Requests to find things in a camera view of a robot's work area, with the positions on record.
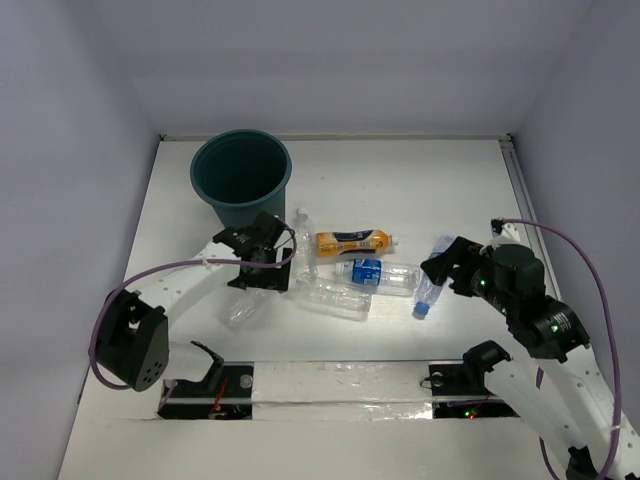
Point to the blue label water bottle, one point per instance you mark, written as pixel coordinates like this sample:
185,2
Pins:
379,277

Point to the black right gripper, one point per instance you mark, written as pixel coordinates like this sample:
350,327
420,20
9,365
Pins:
438,266

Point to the orange label drink bottle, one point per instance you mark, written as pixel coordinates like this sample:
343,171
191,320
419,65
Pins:
333,244

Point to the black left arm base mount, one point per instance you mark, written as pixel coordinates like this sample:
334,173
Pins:
223,393

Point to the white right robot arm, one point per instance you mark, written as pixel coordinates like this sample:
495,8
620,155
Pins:
586,431

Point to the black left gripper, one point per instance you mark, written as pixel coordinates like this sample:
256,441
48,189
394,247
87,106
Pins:
267,277

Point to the dark green plastic bin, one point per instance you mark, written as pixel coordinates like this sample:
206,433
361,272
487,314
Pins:
241,173

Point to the upright-lying clear ribbed bottle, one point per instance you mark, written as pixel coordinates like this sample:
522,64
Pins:
304,265

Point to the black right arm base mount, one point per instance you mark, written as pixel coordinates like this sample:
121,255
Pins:
458,388

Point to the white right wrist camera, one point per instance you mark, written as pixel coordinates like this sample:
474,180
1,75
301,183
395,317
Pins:
503,233

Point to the clear bottle blue-white cap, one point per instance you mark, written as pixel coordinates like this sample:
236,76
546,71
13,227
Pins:
332,299

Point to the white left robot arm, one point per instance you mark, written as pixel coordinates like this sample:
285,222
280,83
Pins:
129,345

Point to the clear bottle plain white cap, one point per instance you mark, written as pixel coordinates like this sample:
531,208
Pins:
245,308

